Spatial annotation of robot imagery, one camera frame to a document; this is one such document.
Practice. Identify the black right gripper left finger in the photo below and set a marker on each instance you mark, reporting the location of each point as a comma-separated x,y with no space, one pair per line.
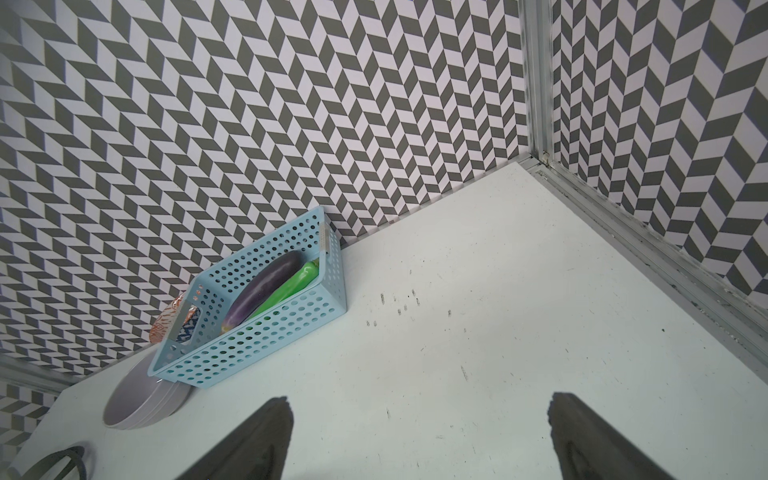
256,449

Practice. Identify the lilac plastic bowl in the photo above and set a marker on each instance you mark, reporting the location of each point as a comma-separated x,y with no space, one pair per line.
141,400

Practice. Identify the light blue perforated basket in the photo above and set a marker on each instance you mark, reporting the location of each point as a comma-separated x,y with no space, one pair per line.
196,352

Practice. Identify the orange blue patterned bowl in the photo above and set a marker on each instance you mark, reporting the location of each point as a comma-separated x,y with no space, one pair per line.
166,318

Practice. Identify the green toy cucumber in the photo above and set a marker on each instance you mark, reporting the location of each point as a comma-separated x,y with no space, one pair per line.
296,283

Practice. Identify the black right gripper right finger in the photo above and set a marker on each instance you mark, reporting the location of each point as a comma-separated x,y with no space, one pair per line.
588,447

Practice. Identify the purple toy eggplant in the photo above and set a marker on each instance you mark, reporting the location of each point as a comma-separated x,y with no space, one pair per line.
261,287

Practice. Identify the aluminium corner post right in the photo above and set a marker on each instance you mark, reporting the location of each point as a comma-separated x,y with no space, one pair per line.
736,322

